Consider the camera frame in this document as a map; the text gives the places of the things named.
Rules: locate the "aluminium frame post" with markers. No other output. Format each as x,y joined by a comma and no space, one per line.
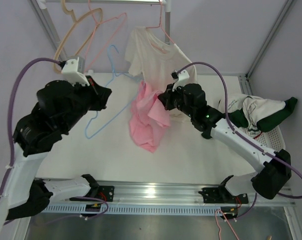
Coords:
279,21
42,14

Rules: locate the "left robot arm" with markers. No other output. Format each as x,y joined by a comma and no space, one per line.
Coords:
60,105

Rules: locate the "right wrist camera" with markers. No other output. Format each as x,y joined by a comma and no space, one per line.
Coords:
181,79

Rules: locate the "aluminium mounting rail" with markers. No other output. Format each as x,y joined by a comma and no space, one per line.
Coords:
130,198

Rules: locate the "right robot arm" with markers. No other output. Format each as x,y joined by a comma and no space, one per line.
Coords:
271,167

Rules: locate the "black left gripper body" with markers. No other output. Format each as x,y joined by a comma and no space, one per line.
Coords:
96,103

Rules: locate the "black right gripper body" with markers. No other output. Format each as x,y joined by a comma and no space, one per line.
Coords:
174,99

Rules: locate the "white perforated basket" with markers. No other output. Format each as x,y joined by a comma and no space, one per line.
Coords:
272,139

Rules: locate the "aluminium frame post right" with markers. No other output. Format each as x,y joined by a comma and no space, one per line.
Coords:
279,21

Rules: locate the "metal clothes rack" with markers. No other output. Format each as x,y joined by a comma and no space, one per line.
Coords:
61,53

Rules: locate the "pink t shirt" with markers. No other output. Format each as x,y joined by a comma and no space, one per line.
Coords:
149,119

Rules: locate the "pink hanger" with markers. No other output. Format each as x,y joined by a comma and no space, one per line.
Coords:
110,29
162,24

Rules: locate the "green and white t shirt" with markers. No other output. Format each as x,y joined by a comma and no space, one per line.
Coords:
253,114

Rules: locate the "aluminium frame post left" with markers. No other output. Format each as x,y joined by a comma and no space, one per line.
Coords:
42,14

